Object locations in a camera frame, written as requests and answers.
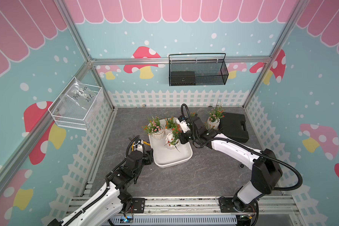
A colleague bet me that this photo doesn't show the black wire mesh basket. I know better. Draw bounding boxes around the black wire mesh basket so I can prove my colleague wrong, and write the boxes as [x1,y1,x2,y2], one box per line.
[168,53,229,86]

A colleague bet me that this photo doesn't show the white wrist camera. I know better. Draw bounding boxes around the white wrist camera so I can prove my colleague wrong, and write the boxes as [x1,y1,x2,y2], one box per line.
[134,140,145,154]
[176,116,190,133]

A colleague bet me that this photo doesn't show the black box in basket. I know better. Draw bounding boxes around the black box in basket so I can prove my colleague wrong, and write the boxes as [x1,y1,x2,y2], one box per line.
[169,71,196,86]

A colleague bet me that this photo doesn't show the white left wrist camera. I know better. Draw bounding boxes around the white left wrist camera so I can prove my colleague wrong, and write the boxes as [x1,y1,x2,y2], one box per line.
[134,140,145,154]

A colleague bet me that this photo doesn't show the red flower pot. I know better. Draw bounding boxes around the red flower pot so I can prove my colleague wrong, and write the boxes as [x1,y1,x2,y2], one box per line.
[165,125,182,151]
[164,117,178,135]

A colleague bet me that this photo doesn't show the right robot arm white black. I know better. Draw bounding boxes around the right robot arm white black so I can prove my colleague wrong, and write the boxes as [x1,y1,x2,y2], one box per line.
[178,104,303,212]

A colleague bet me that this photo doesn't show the red flower pot front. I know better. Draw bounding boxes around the red flower pot front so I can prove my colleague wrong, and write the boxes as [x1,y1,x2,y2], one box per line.
[164,117,178,135]

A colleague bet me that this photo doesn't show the yellow handled pliers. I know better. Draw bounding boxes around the yellow handled pliers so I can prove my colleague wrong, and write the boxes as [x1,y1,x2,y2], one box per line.
[131,140,150,152]

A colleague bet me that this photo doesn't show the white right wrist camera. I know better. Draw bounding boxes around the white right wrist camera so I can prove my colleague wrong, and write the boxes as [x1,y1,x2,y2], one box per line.
[176,116,190,133]

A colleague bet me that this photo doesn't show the clear acrylic wall bin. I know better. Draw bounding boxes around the clear acrylic wall bin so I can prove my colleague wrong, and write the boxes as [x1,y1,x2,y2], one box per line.
[48,77,104,131]

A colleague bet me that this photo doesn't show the white plastic storage box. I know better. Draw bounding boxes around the white plastic storage box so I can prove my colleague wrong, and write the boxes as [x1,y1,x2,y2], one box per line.
[149,132,193,168]

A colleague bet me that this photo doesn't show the pink flower pot back right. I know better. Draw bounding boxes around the pink flower pot back right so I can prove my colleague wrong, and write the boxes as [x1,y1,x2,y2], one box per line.
[205,103,224,130]

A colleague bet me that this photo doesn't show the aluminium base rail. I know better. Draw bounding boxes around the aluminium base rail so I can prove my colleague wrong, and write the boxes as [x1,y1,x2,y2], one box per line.
[67,195,305,226]

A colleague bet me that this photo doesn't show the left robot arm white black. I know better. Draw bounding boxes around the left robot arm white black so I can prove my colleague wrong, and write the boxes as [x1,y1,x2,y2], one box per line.
[48,135,153,226]

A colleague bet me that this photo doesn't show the black plastic tool case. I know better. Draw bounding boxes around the black plastic tool case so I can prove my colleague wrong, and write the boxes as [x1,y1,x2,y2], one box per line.
[219,113,249,143]

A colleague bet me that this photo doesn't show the green circuit board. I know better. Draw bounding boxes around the green circuit board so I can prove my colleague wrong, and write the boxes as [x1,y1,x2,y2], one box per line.
[120,216,133,224]

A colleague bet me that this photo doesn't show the plastic bag with writing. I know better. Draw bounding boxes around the plastic bag with writing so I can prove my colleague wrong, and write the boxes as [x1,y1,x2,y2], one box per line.
[58,79,97,120]

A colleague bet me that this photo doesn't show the pink flower white pot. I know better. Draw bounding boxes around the pink flower white pot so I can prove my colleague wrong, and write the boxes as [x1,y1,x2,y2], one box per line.
[143,116,165,140]

